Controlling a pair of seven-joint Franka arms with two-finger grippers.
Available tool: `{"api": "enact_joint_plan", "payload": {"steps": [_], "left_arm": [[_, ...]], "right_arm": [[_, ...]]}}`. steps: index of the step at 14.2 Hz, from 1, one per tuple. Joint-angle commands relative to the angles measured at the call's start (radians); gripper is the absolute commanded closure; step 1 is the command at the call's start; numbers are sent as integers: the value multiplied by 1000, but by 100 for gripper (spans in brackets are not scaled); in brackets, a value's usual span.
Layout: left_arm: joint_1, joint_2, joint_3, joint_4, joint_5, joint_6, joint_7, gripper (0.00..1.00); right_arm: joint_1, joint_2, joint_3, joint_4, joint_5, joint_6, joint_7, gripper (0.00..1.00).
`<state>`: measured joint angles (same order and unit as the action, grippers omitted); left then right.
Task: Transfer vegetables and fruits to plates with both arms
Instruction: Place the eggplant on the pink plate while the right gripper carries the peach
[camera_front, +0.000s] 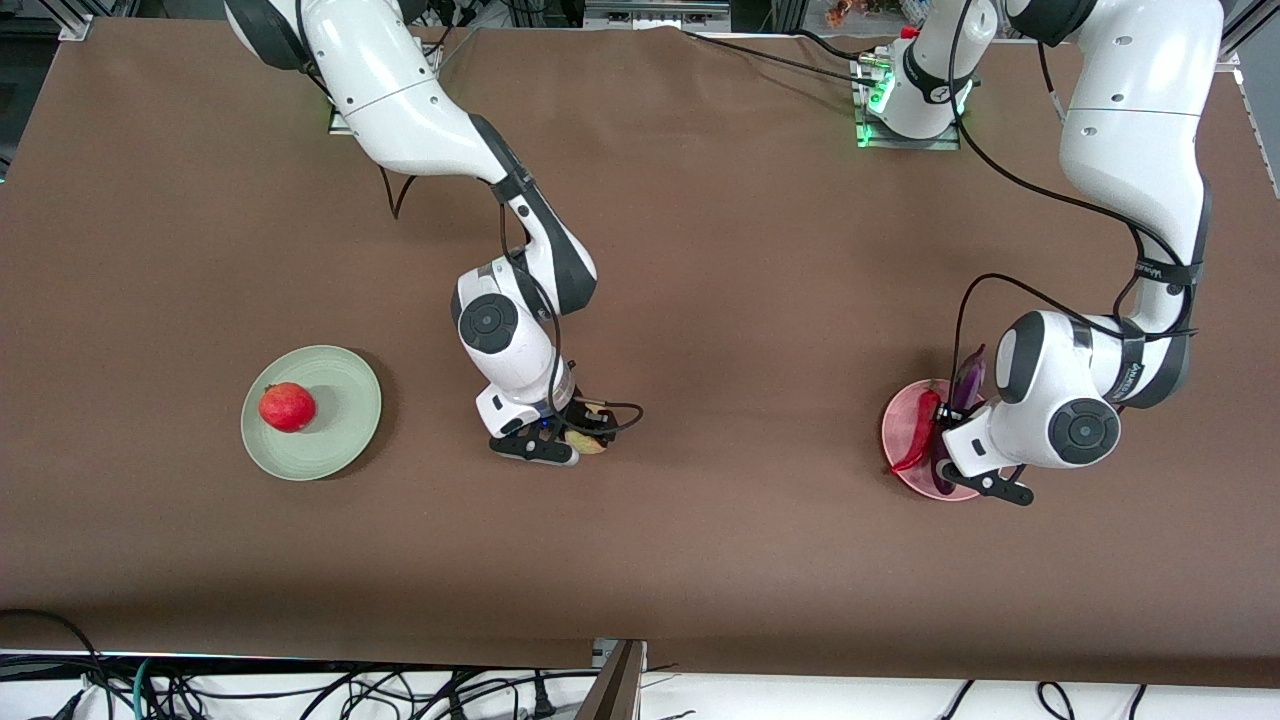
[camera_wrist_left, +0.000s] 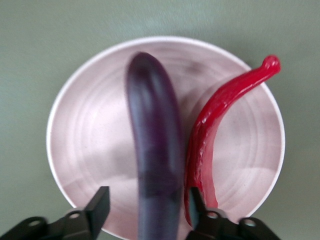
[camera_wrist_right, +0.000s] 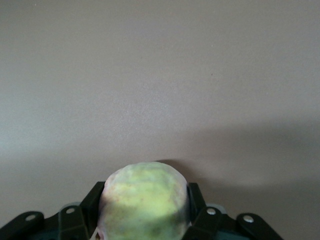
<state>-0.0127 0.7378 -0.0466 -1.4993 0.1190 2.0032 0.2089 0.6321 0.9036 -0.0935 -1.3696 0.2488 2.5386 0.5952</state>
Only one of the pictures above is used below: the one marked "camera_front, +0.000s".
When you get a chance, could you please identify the red chili pepper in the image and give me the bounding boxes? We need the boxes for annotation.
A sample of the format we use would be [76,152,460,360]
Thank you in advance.
[888,389,943,474]

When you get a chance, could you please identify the purple eggplant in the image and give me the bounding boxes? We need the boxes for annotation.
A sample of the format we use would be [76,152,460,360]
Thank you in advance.
[930,343,988,498]

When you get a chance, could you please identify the red pomegranate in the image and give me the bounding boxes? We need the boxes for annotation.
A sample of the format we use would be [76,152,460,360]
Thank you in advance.
[258,382,317,434]

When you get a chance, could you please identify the pink plate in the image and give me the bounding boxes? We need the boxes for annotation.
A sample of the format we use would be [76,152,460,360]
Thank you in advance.
[881,378,1001,501]

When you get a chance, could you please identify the brown table cloth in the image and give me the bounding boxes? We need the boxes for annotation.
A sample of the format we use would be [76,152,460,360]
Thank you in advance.
[0,18,1280,689]

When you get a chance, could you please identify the light green plate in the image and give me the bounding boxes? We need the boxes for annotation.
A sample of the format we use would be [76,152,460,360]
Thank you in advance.
[240,345,383,482]

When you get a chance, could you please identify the brown beam under table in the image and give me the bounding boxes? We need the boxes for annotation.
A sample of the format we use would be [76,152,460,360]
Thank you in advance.
[575,645,641,720]

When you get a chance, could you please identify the colourful background items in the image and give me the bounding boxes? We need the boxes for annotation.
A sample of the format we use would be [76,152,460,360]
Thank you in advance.
[825,0,931,27]

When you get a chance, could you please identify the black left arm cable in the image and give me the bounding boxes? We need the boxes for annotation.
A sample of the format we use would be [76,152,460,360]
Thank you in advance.
[945,0,1198,421]

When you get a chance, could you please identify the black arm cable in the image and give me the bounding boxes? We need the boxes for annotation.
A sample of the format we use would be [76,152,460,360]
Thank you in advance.
[295,0,644,438]
[945,0,1198,421]

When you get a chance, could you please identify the metal table edge bracket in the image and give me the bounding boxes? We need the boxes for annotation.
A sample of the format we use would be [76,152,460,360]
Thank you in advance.
[590,638,649,673]

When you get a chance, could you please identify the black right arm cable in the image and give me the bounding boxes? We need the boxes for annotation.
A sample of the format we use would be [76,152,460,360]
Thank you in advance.
[295,0,644,438]

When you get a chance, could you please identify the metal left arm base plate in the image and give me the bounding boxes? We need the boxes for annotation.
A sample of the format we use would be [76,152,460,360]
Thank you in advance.
[855,55,963,151]

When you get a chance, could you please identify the short black base cable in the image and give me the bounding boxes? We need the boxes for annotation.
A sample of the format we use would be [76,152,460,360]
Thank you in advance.
[790,28,873,63]

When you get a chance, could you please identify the long black base cable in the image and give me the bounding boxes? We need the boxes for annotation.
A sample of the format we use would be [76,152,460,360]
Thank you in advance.
[680,28,883,89]

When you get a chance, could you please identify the grey metal frame bar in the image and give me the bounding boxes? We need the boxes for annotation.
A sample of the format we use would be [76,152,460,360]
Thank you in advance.
[583,0,733,31]

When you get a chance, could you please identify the aluminium frame profile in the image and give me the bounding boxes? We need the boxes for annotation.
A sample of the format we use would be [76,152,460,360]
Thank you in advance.
[40,0,96,41]
[1205,0,1261,71]

